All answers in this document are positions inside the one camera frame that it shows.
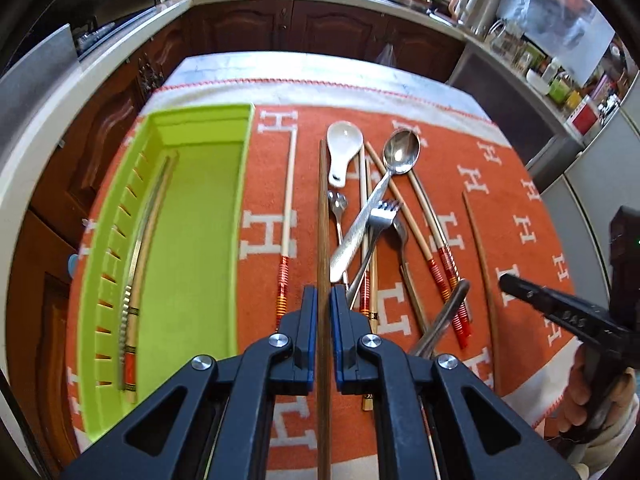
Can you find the small steel fork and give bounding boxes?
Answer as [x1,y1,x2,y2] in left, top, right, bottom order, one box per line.
[327,190,351,286]

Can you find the red box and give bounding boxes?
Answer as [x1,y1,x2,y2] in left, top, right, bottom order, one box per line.
[570,102,598,133]

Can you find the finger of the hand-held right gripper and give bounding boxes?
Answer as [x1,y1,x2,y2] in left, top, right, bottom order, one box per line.
[499,272,626,346]

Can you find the green plastic utensil tray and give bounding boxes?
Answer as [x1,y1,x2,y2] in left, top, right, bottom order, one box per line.
[80,104,256,443]

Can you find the glass jar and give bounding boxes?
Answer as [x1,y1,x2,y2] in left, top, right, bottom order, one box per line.
[492,20,526,56]

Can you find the white electric kettle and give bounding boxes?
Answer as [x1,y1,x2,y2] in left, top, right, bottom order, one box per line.
[457,0,488,26]

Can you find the dark wooden chopstick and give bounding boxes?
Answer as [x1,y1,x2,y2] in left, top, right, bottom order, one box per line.
[316,139,333,480]

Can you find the person's right hand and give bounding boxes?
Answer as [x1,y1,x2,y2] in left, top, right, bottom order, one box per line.
[556,347,640,453]

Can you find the brown chopstick with patterned end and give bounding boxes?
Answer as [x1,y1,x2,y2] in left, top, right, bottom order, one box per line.
[357,147,378,411]

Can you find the thin dark brown chopstick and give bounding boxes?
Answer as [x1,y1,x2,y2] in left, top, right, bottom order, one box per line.
[461,191,503,393]

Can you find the white bowl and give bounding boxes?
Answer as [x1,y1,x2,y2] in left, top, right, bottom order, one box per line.
[525,69,551,95]

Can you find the steel dinner fork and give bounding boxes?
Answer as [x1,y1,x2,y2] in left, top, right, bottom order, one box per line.
[344,199,404,311]

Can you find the steel spoon with wooden handle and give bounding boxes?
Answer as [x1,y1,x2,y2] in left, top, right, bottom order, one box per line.
[392,217,431,336]

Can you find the orange blanket with white letters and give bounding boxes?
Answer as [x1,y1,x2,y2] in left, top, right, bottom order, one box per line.
[65,77,583,480]

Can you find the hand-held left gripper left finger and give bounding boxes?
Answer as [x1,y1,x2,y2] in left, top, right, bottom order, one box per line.
[60,285,321,480]

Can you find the pale chopstick with red-orange stripes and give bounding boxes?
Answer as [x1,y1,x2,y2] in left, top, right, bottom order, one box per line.
[274,127,299,332]

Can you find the stainless steel panel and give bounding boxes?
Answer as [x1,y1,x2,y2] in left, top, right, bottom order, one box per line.
[47,24,81,63]

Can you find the white ceramic spoon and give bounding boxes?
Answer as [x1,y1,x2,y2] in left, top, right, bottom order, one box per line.
[326,121,365,188]

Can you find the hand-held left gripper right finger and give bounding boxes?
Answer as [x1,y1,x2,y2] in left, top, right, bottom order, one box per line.
[329,285,583,480]

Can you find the large steel spoon hammered handle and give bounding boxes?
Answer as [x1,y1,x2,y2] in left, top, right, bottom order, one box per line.
[328,129,422,283]

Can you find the pale chopstick with red band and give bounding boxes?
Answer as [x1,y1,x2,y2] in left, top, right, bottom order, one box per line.
[122,155,178,405]

